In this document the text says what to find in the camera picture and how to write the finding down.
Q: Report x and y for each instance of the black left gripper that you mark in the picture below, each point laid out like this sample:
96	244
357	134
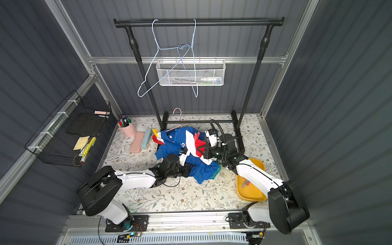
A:
184	167

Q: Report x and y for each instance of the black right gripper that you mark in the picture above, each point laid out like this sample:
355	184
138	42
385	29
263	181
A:
209	153

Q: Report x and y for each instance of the green jacket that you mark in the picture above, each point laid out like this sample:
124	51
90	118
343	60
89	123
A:
216	173

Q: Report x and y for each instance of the red clothespin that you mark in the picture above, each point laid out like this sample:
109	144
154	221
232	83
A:
196	137

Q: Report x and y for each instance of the red white blue jacket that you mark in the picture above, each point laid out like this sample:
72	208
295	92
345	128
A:
188	144

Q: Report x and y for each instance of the grey clothespin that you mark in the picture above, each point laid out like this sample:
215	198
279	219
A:
246	183

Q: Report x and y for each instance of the pink wire hanger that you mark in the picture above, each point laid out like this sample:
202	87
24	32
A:
175	122

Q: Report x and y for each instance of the yellow clothespin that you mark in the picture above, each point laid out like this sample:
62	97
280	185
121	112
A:
155	132

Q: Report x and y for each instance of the light blue wire hanger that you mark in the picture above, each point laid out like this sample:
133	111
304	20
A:
178	69

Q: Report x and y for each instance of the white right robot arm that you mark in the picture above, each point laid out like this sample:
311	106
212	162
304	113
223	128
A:
286	208

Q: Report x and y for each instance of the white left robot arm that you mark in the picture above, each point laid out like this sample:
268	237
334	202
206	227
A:
97	195

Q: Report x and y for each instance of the floral table mat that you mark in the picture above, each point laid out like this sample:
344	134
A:
184	194

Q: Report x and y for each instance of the yellow plastic tray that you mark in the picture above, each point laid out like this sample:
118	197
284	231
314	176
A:
250	193

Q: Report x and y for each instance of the light blue eraser block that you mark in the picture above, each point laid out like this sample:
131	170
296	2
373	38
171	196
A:
147	139

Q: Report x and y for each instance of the pink eraser block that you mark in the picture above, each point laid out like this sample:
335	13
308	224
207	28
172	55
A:
135	148

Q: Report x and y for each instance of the pink pen cup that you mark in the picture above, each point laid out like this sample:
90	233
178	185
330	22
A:
127	126

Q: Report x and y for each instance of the yellow sticky notes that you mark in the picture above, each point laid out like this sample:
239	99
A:
81	143

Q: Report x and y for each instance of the black clothes rack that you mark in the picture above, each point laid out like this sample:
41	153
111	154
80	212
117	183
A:
236	121

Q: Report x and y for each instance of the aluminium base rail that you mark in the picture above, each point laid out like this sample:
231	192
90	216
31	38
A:
158	223

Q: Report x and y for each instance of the silver mesh wall basket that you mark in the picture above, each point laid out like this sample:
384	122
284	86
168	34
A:
208	73

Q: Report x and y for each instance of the black wire wall basket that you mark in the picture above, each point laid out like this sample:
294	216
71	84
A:
81	116

